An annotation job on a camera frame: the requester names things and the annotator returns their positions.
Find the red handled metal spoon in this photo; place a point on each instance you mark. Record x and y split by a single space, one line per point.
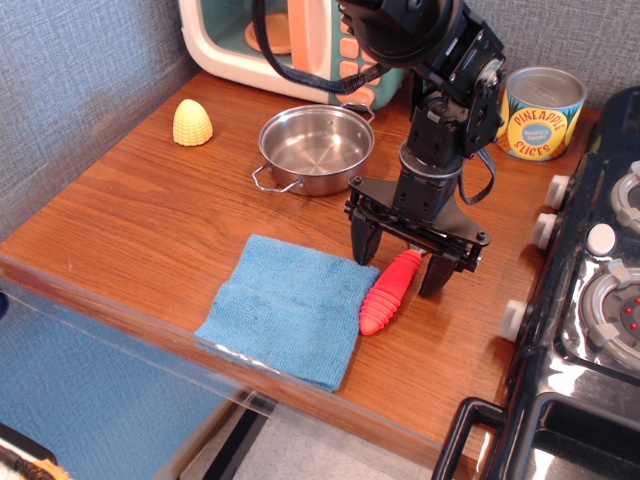
386 295

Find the small steel pot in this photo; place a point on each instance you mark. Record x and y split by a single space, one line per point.
315 150

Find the clear acrylic barrier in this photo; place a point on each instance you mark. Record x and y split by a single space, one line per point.
110 393

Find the pineapple slices can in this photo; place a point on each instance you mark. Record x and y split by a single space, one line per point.
540 109

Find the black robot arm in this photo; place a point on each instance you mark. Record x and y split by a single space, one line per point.
457 65

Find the black toy stove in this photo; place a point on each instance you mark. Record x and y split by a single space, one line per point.
572 409

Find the blue folded cloth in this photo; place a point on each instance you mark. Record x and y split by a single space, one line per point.
291 308

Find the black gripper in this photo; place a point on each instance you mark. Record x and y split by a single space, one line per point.
421 210

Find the orange black object at corner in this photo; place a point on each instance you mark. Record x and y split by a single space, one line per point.
24 458

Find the toy microwave oven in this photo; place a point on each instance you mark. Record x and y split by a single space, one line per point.
309 36

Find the yellow toy corn piece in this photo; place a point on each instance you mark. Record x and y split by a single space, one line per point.
191 124

